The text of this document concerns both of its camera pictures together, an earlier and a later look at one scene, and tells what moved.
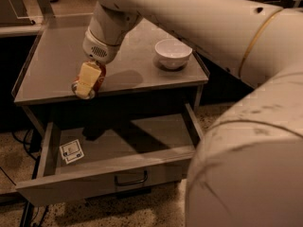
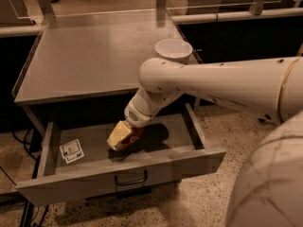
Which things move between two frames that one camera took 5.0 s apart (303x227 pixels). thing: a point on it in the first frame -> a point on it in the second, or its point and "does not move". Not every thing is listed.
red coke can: x=98 y=85 -> x=133 y=137
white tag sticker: x=71 y=151 does not move
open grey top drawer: x=87 y=159 does not move
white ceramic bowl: x=171 y=53 does not move
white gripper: x=97 y=50 -> x=136 y=113
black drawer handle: x=131 y=183 does not move
